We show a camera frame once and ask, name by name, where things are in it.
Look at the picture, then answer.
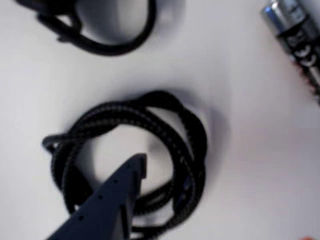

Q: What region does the black braided cable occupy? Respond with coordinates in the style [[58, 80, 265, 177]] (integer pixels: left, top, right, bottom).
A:
[[41, 90, 210, 240]]

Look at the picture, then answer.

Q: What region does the black AA battery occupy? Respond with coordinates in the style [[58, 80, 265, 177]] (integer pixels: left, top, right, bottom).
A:
[[259, 0, 320, 107]]

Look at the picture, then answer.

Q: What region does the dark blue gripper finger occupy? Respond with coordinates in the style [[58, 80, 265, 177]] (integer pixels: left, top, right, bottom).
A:
[[46, 153, 148, 240]]

